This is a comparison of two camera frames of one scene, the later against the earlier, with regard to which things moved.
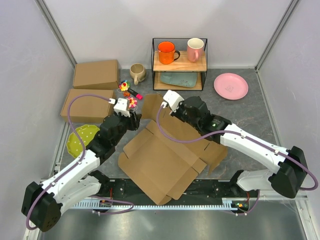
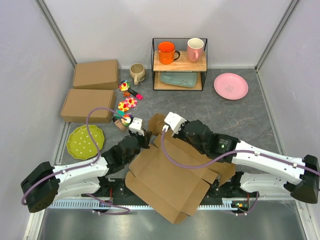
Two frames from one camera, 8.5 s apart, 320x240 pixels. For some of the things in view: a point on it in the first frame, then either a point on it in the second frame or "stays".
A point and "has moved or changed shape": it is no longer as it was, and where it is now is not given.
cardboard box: [102, 75] stays
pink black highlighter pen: [138, 96] stays
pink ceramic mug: [195, 49] stays
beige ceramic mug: [138, 72] stays
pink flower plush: [132, 102] stays
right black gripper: [176, 114] → [179, 135]
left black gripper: [134, 120] → [145, 138]
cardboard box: [160, 167] has moved or changed shape
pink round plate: [231, 86] stays
